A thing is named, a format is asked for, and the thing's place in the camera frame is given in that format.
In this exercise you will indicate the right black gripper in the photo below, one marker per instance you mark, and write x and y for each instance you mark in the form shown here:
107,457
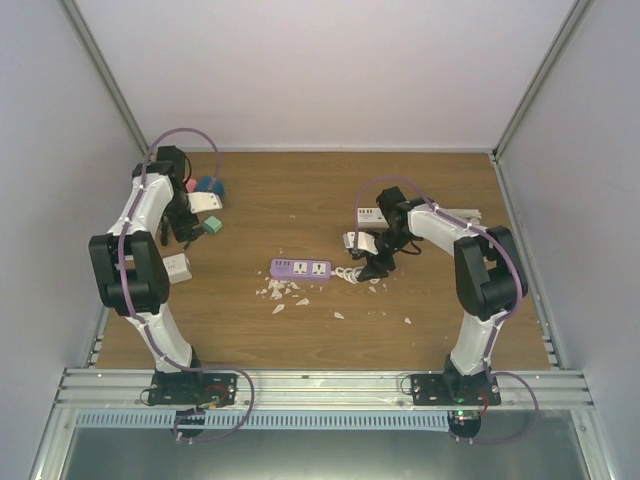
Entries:
377,267

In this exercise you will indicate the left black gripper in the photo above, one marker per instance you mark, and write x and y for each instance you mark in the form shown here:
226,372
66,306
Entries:
188,235

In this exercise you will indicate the green cube adapter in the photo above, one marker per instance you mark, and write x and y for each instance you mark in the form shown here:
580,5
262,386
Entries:
212,225

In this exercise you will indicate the pink cube plug adapter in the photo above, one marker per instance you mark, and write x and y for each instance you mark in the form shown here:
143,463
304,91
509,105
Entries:
191,185

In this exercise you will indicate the white cartoon cube adapter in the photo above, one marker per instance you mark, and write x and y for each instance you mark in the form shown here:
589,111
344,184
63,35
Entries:
178,268

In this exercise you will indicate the white USB power strip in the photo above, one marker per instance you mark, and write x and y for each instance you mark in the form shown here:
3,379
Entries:
371,218

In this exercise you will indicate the blue cube plug adapter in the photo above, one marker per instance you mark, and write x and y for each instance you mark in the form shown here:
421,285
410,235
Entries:
210,184

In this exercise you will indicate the purple power strip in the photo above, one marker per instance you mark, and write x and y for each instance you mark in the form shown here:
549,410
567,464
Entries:
300,269

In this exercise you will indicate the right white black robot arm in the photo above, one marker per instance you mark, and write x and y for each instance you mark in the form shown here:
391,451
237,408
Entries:
489,279

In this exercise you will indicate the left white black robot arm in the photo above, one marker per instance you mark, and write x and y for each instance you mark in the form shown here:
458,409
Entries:
130,273

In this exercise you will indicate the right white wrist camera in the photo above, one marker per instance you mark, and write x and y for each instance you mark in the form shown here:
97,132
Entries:
361,242

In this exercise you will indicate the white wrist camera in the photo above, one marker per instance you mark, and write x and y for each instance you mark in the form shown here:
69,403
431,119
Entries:
361,242
204,201

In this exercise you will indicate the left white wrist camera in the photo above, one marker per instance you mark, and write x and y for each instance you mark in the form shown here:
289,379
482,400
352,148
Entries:
204,201

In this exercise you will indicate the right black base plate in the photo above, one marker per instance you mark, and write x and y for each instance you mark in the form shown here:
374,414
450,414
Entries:
430,390

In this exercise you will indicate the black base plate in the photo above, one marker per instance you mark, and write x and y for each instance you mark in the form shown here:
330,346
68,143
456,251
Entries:
430,390
190,389

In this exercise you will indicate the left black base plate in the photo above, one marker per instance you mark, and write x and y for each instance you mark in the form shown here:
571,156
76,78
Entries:
190,389

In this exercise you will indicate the aluminium front rail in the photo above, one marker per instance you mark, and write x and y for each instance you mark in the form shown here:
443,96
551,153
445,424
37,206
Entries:
375,390

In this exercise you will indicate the grey slotted cable duct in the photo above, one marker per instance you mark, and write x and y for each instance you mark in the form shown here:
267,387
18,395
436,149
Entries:
282,420

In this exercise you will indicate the left aluminium corner post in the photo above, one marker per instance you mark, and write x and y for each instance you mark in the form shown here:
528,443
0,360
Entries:
96,57

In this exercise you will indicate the aluminium corner post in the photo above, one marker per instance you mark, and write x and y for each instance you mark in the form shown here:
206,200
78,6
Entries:
96,57
571,22

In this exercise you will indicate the right aluminium corner post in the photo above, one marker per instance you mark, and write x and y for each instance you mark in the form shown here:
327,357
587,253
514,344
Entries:
571,22

